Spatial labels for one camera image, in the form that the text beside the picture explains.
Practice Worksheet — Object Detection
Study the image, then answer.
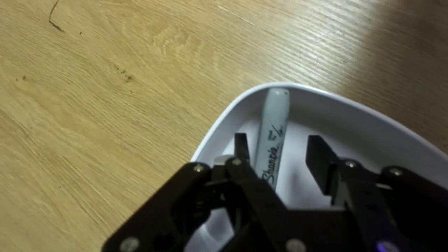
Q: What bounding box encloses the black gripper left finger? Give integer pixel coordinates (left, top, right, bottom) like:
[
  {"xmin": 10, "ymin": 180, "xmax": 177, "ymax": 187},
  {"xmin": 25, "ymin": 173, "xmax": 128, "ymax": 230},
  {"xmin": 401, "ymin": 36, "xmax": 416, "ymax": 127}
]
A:
[{"xmin": 101, "ymin": 132, "xmax": 300, "ymax": 252}]

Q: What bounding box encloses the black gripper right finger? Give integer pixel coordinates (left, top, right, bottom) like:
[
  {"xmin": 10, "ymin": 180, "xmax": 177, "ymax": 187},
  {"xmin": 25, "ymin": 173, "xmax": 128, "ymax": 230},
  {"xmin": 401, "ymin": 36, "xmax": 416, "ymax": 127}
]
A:
[{"xmin": 305, "ymin": 135, "xmax": 448, "ymax": 252}]

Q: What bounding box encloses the green-capped white Sharpie marker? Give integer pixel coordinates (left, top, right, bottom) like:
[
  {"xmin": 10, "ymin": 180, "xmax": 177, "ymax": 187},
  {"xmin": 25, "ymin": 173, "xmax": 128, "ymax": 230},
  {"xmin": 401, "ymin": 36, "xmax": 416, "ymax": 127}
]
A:
[{"xmin": 254, "ymin": 87, "xmax": 291, "ymax": 191}]

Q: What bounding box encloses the white plastic container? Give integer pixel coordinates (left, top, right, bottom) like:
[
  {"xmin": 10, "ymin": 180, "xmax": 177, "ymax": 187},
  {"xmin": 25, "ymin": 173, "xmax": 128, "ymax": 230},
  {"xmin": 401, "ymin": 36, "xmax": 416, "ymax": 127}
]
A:
[{"xmin": 184, "ymin": 83, "xmax": 448, "ymax": 252}]

